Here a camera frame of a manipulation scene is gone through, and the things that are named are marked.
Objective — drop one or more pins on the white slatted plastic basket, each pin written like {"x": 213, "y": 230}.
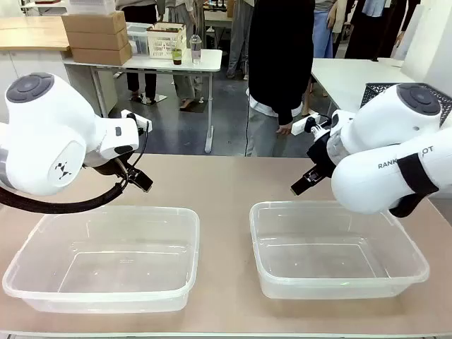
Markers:
{"x": 166, "y": 40}

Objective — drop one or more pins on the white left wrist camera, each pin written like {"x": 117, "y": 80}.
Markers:
{"x": 139, "y": 121}

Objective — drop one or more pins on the clear storage box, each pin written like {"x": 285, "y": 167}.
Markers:
{"x": 137, "y": 39}

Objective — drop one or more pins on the person in black coat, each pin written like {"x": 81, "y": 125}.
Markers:
{"x": 279, "y": 60}

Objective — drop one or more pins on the bystander in blue skirt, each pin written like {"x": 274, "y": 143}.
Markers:
{"x": 323, "y": 31}

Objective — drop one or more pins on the large white table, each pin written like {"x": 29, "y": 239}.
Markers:
{"x": 349, "y": 77}

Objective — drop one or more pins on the bystander in black dress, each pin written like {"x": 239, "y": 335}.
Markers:
{"x": 367, "y": 28}

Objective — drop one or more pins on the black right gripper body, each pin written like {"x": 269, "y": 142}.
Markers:
{"x": 322, "y": 155}

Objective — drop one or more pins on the brown cardboard box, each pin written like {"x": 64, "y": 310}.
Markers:
{"x": 97, "y": 40}
{"x": 93, "y": 23}
{"x": 100, "y": 56}

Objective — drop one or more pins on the wooden counter top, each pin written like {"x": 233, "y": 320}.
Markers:
{"x": 31, "y": 33}

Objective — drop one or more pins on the clear plastic bin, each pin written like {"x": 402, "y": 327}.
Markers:
{"x": 102, "y": 257}
{"x": 335, "y": 247}

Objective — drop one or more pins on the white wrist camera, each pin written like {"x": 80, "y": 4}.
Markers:
{"x": 300, "y": 125}
{"x": 139, "y": 121}

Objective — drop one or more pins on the bystander in black trousers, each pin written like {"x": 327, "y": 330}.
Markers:
{"x": 141, "y": 81}

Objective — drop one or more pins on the white stacked plastic crates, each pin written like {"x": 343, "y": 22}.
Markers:
{"x": 92, "y": 7}

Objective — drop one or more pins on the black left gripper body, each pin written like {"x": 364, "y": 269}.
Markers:
{"x": 109, "y": 167}

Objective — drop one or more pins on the bystander in dark grey trousers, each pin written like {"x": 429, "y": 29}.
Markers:
{"x": 238, "y": 42}

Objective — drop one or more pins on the person's bare hand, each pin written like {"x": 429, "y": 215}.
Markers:
{"x": 284, "y": 129}

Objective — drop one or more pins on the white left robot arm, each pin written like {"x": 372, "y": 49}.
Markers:
{"x": 46, "y": 141}

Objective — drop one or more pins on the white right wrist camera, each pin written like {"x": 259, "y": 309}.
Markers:
{"x": 300, "y": 125}

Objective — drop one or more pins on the black mesh basket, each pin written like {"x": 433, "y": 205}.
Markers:
{"x": 374, "y": 92}

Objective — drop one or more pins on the cup with dark drink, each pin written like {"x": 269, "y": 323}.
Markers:
{"x": 177, "y": 54}

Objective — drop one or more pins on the white table with metal legs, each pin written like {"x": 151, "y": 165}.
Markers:
{"x": 208, "y": 60}

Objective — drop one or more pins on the white panel board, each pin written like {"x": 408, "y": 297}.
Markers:
{"x": 429, "y": 42}

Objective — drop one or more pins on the clear dome lid cup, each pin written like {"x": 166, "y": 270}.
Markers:
{"x": 196, "y": 49}

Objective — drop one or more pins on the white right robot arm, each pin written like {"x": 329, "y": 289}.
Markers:
{"x": 381, "y": 141}

